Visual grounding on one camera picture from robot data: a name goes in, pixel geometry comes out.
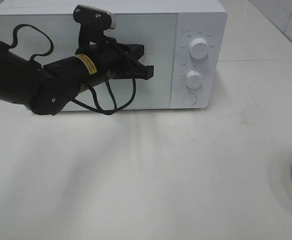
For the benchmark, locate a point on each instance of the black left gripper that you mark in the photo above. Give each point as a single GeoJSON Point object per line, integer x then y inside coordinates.
{"type": "Point", "coordinates": [99, 58]}

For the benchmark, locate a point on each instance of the white timer knob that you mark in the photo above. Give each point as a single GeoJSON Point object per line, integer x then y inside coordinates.
{"type": "Point", "coordinates": [194, 79]}

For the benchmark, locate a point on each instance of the round white door button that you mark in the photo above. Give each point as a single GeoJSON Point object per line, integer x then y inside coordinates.
{"type": "Point", "coordinates": [189, 99]}

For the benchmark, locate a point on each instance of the white microwave door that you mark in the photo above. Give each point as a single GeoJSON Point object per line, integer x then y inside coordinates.
{"type": "Point", "coordinates": [155, 31]}

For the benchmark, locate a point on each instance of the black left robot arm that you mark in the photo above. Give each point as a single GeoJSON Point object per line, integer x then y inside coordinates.
{"type": "Point", "coordinates": [47, 89]}

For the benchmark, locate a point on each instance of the white microwave oven body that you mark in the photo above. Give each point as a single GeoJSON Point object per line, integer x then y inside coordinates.
{"type": "Point", "coordinates": [195, 19]}

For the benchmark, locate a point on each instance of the white upper power knob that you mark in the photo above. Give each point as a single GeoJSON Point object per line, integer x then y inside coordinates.
{"type": "Point", "coordinates": [198, 48]}

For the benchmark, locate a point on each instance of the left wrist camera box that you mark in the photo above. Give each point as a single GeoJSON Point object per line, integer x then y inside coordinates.
{"type": "Point", "coordinates": [94, 18]}

